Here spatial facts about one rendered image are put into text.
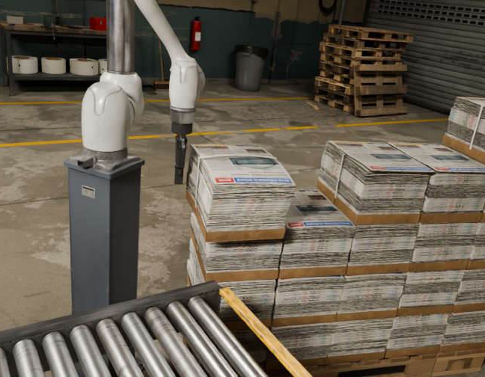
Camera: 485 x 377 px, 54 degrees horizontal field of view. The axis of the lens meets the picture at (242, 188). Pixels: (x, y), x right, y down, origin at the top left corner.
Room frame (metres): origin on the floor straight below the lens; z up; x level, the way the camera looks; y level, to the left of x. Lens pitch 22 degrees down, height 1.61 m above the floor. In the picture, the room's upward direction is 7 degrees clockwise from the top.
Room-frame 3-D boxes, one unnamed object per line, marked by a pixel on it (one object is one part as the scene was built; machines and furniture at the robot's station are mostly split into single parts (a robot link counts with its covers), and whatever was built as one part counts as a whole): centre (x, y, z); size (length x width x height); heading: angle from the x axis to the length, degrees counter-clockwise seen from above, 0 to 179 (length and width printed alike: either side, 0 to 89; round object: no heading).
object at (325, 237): (1.87, -0.40, 0.42); 1.17 x 0.39 x 0.83; 107
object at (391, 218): (1.91, -0.52, 0.86); 0.38 x 0.29 x 0.04; 18
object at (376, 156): (1.89, -0.53, 1.06); 0.37 x 0.29 x 0.01; 18
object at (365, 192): (1.91, -0.53, 0.95); 0.38 x 0.29 x 0.23; 18
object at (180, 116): (1.67, 0.24, 1.19); 0.09 x 0.09 x 0.06
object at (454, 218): (2.00, -0.81, 0.86); 0.38 x 0.29 x 0.04; 18
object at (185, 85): (1.69, 0.24, 1.30); 0.13 x 0.11 x 0.16; 0
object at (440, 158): (1.98, -0.81, 1.06); 0.37 x 0.28 x 0.01; 18
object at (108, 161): (1.62, 0.51, 1.03); 0.22 x 0.18 x 0.06; 158
